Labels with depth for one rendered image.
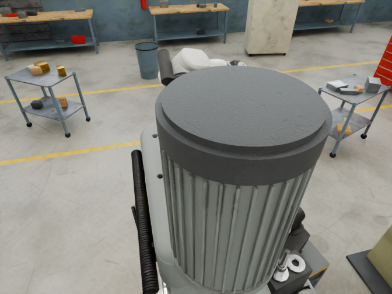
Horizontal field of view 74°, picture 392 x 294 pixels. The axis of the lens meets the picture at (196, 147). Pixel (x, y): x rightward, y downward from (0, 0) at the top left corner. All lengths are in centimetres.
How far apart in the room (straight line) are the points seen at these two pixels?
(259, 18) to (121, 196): 507
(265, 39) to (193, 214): 668
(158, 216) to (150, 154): 21
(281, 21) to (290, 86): 658
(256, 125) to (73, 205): 311
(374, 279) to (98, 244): 253
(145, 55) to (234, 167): 530
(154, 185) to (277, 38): 653
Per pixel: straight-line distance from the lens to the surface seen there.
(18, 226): 338
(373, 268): 304
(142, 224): 68
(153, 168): 68
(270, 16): 681
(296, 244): 220
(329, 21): 986
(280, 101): 31
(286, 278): 141
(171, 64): 76
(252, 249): 37
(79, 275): 279
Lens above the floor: 235
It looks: 39 degrees down
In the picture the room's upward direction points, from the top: straight up
